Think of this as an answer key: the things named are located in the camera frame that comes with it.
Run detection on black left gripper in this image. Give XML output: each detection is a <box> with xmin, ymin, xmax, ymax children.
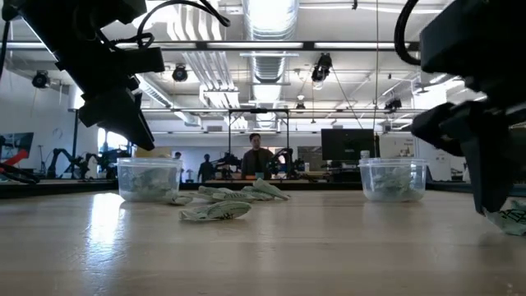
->
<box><xmin>55</xmin><ymin>39</ymin><xmax>165</xmax><ymax>151</ymax></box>

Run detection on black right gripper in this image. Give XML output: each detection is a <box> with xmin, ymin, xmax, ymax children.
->
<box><xmin>410</xmin><ymin>77</ymin><xmax>526</xmax><ymax>215</ymax></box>

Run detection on clear plastic bin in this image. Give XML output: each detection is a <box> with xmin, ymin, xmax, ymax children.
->
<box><xmin>117</xmin><ymin>157</ymin><xmax>183</xmax><ymax>204</ymax></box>
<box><xmin>358</xmin><ymin>158</ymin><xmax>428</xmax><ymax>203</ymax></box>

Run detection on black ceiling spot lamp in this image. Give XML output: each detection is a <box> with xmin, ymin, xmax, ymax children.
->
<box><xmin>171</xmin><ymin>63</ymin><xmax>189</xmax><ymax>82</ymax></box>
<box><xmin>31</xmin><ymin>70</ymin><xmax>51</xmax><ymax>90</ymax></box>
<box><xmin>311</xmin><ymin>52</ymin><xmax>333</xmax><ymax>83</ymax></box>

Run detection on black overhead crossbar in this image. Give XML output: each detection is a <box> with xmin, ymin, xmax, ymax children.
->
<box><xmin>0</xmin><ymin>40</ymin><xmax>420</xmax><ymax>52</ymax></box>

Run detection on black monitor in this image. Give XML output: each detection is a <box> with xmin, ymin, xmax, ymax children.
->
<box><xmin>321</xmin><ymin>128</ymin><xmax>380</xmax><ymax>162</ymax></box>

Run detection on dark wall poster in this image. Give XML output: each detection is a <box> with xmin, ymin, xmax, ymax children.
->
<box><xmin>0</xmin><ymin>132</ymin><xmax>35</xmax><ymax>165</ymax></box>

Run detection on black background gantry frame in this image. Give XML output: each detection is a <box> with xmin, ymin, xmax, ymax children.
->
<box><xmin>228</xmin><ymin>107</ymin><xmax>291</xmax><ymax>165</ymax></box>

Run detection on black looped camera cable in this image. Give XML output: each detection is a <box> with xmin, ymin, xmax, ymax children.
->
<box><xmin>109</xmin><ymin>0</ymin><xmax>231</xmax><ymax>49</ymax></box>
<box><xmin>393</xmin><ymin>0</ymin><xmax>422</xmax><ymax>67</ymax></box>

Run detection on silver ventilation duct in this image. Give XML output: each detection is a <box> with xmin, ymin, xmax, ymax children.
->
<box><xmin>242</xmin><ymin>0</ymin><xmax>300</xmax><ymax>129</ymax></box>

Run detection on black aluminium table frame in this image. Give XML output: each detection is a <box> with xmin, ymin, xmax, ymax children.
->
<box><xmin>0</xmin><ymin>178</ymin><xmax>526</xmax><ymax>199</ymax></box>

